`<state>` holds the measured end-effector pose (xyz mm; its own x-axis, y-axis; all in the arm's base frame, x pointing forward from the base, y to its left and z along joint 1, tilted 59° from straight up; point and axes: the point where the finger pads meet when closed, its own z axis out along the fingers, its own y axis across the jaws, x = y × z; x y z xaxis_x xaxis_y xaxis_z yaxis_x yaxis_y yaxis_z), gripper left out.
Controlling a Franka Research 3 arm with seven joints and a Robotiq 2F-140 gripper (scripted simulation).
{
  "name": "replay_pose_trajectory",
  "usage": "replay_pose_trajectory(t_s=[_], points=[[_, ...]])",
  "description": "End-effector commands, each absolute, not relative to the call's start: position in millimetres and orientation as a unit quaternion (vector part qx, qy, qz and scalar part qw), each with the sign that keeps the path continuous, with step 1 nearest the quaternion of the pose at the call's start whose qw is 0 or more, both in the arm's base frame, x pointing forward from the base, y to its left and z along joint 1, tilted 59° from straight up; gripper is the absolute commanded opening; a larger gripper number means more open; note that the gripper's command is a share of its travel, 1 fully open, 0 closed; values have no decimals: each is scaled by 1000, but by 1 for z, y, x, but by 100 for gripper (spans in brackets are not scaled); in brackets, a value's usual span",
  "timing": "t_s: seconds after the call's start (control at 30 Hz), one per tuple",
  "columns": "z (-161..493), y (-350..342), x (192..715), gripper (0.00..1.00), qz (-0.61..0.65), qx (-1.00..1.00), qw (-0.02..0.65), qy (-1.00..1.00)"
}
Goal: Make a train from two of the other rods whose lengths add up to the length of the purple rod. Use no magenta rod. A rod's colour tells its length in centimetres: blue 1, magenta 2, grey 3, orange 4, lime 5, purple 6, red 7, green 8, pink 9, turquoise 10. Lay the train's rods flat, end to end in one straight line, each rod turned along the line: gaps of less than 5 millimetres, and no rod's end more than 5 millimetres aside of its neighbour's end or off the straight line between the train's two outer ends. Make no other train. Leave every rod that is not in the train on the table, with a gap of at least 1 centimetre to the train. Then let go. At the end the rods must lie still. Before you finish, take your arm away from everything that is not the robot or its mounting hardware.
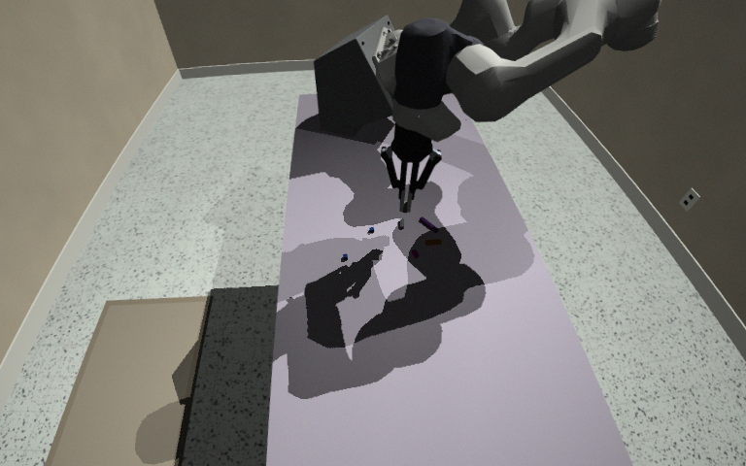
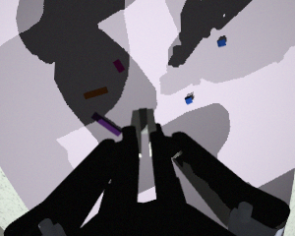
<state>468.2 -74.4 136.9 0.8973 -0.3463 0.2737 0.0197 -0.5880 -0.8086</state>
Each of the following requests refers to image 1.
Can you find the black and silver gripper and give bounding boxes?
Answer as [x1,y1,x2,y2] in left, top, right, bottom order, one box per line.
[381,124,442,213]

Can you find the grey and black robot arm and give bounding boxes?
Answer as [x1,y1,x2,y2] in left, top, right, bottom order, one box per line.
[372,0,661,142]

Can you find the purple rod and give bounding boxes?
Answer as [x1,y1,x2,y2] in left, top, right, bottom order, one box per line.
[420,217,439,233]

